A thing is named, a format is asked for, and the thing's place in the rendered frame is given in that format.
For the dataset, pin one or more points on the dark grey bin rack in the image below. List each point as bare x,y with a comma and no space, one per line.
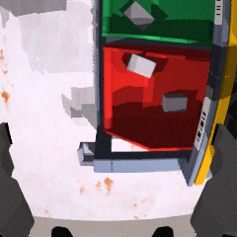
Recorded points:
187,161

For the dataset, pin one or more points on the white rectangular block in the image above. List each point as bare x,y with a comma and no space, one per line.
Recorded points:
140,65

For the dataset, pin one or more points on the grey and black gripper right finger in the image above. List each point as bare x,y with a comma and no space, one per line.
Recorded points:
215,214

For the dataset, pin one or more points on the green open bin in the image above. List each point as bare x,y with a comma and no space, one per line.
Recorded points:
186,21

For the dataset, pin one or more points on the yellow flat bar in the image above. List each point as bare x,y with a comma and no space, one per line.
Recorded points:
225,92

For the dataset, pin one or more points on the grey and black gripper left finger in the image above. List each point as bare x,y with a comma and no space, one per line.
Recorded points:
16,219

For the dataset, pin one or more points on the red bin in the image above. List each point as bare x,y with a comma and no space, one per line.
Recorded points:
133,103

